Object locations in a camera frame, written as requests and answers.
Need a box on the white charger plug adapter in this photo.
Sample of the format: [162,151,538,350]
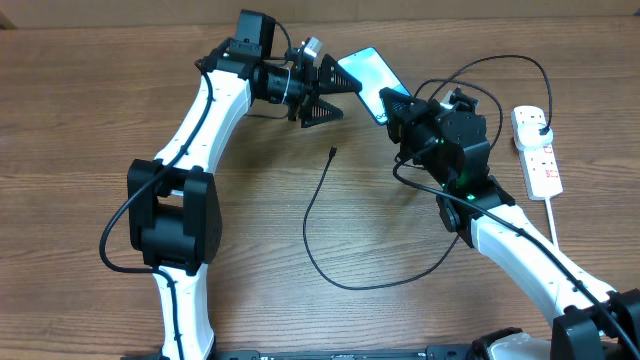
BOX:
[514,123,554,151]

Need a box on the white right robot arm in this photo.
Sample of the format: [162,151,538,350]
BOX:
[380,88,639,359]

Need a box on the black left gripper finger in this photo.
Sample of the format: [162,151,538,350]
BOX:
[318,54,362,95]
[299,97,344,128]

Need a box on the white power strip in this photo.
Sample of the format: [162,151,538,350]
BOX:
[511,105,563,200]

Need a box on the blue Samsung smartphone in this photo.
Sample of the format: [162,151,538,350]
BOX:
[338,47,409,125]

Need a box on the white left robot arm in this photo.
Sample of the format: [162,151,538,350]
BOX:
[127,10,362,359]

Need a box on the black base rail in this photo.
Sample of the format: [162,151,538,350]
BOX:
[119,342,566,360]

